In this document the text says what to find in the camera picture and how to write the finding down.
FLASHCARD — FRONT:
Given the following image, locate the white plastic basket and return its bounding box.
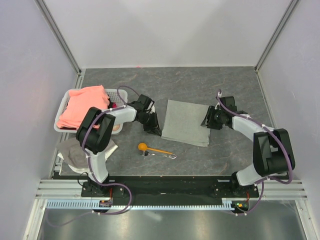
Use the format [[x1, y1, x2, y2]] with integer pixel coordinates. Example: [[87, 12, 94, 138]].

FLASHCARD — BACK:
[[54, 88, 128, 133]]

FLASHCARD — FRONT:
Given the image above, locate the right aluminium frame post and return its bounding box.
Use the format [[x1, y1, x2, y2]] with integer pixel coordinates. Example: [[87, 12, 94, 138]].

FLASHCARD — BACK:
[[254, 0, 300, 73]]

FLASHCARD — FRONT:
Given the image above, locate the left aluminium frame post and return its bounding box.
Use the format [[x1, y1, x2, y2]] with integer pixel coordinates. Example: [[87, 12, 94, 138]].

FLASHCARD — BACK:
[[35, 0, 82, 76]]

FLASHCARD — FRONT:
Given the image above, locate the clear-handled metal fork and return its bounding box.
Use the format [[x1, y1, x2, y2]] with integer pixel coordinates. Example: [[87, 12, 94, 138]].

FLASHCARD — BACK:
[[142, 151, 177, 160]]

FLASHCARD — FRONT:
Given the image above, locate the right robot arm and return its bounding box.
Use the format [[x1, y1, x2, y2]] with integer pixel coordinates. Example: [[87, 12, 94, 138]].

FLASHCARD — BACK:
[[201, 96, 296, 197]]

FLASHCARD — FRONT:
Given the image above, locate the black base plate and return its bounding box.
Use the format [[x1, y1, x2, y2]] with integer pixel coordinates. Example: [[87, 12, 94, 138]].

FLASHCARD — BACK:
[[81, 175, 259, 199]]

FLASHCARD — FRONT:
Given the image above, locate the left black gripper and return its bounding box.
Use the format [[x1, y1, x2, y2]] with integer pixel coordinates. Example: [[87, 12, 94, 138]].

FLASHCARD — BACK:
[[138, 112, 162, 137]]

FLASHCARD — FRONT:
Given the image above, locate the grey cloth napkin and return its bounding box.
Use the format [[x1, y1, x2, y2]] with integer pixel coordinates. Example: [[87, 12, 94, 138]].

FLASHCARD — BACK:
[[161, 99, 211, 147]]

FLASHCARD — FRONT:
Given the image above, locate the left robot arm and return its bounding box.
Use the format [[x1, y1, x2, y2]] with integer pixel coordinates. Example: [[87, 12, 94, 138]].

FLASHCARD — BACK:
[[76, 94, 162, 197]]

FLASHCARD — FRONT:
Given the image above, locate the aluminium frame post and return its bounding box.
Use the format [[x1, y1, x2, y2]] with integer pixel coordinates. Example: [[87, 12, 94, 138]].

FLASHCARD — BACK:
[[254, 0, 300, 73], [35, 0, 82, 76]]

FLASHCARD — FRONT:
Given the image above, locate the grey and white cloth pile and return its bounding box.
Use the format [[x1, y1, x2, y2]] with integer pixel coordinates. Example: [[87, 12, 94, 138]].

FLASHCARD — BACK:
[[57, 138, 118, 179]]

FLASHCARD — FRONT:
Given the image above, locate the blue-grey cable duct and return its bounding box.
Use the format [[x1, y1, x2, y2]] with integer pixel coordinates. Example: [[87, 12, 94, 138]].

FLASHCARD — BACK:
[[46, 198, 242, 211]]

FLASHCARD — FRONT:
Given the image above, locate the salmon pink folded cloth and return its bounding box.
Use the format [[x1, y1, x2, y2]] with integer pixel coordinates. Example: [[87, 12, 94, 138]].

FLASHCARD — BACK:
[[56, 85, 110, 130]]

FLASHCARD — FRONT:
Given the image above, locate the beige patterned cloth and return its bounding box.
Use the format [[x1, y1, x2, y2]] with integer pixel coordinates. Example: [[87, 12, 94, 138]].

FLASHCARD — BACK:
[[112, 123, 123, 134]]

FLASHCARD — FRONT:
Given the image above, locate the orange plastic spoon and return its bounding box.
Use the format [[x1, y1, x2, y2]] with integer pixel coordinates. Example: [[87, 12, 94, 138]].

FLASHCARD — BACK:
[[138, 142, 173, 155]]

